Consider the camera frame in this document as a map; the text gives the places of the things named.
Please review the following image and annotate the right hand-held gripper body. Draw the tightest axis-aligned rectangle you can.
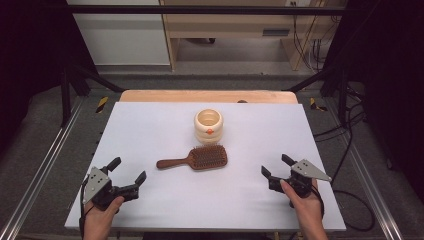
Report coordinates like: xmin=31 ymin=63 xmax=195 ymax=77
xmin=268 ymin=158 xmax=333 ymax=199

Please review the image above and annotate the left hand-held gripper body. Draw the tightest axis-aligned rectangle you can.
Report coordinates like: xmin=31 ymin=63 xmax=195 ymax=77
xmin=81 ymin=165 xmax=140 ymax=212

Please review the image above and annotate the brown wooden hairbrush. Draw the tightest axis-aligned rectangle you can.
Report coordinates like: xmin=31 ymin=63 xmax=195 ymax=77
xmin=156 ymin=144 xmax=229 ymax=171

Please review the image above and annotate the cream ribbed cup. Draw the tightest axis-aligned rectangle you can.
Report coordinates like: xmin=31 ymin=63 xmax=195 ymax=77
xmin=193 ymin=108 xmax=225 ymax=145

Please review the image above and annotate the person's left hand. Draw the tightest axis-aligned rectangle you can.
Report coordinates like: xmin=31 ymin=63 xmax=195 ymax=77
xmin=82 ymin=195 xmax=126 ymax=234

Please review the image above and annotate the person's right hand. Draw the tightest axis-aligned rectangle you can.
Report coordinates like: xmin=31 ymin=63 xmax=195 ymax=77
xmin=279 ymin=178 xmax=326 ymax=231

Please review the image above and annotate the white table board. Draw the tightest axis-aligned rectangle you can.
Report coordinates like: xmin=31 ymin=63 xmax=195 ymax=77
xmin=64 ymin=101 xmax=347 ymax=233

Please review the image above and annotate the yellow black tape strip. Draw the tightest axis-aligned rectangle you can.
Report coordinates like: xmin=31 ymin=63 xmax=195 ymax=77
xmin=95 ymin=96 xmax=110 ymax=114
xmin=309 ymin=97 xmax=328 ymax=113

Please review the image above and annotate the black metal stand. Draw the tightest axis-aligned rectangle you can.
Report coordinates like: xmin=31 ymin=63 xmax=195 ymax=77
xmin=59 ymin=63 xmax=126 ymax=128
xmin=283 ymin=63 xmax=351 ymax=126

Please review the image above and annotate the light wooden table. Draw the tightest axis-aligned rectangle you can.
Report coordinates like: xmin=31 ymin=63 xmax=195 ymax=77
xmin=119 ymin=89 xmax=299 ymax=105

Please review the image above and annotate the black curtain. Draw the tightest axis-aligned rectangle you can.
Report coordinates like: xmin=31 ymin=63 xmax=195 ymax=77
xmin=0 ymin=0 xmax=98 ymax=151
xmin=324 ymin=0 xmax=424 ymax=201

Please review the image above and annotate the office chair base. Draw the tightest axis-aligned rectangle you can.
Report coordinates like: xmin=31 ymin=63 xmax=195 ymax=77
xmin=184 ymin=37 xmax=216 ymax=45

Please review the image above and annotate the beige office desk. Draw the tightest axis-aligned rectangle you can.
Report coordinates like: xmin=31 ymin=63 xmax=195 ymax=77
xmin=159 ymin=0 xmax=348 ymax=72

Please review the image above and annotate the left hand-held gripper cable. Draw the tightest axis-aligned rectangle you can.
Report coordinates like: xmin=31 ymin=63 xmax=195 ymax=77
xmin=78 ymin=176 xmax=90 ymax=239

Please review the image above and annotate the hand-held gripper cable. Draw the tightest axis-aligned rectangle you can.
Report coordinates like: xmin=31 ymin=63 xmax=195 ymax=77
xmin=78 ymin=176 xmax=90 ymax=239
xmin=309 ymin=184 xmax=326 ymax=219

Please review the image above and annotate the right hand-held gripper cable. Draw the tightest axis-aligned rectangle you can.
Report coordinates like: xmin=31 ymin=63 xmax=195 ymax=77
xmin=309 ymin=184 xmax=326 ymax=219

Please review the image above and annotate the black floor cable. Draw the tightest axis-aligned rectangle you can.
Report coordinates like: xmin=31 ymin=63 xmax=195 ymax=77
xmin=313 ymin=83 xmax=376 ymax=233

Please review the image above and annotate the aluminium floor rail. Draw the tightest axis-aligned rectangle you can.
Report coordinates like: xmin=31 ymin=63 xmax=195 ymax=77
xmin=324 ymin=99 xmax=404 ymax=240
xmin=0 ymin=99 xmax=84 ymax=240

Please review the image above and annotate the black desk cable bundle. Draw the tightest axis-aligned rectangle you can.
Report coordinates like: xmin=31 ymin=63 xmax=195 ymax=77
xmin=291 ymin=1 xmax=329 ymax=73

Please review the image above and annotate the black horizontal frame bar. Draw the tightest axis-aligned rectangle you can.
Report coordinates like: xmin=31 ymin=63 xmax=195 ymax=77
xmin=66 ymin=4 xmax=348 ymax=16

